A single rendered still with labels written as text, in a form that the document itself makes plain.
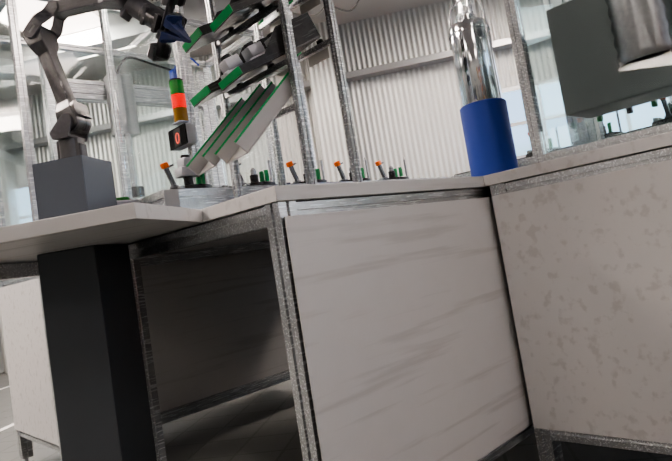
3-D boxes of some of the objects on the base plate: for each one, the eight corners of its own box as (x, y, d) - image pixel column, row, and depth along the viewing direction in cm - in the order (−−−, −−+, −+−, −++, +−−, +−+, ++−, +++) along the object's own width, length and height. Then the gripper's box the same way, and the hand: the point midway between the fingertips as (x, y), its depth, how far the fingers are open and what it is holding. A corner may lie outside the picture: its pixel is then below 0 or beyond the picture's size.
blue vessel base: (505, 178, 184) (490, 96, 186) (464, 188, 195) (450, 110, 197) (529, 177, 194) (514, 99, 196) (488, 186, 206) (475, 112, 208)
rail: (168, 225, 157) (162, 186, 158) (57, 259, 221) (54, 230, 222) (186, 224, 161) (181, 185, 162) (72, 257, 225) (69, 229, 225)
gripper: (129, 46, 153) (171, 75, 148) (146, -23, 144) (192, 6, 140) (147, 45, 158) (188, 74, 154) (164, -22, 149) (208, 6, 145)
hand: (180, 35), depth 148 cm, fingers closed
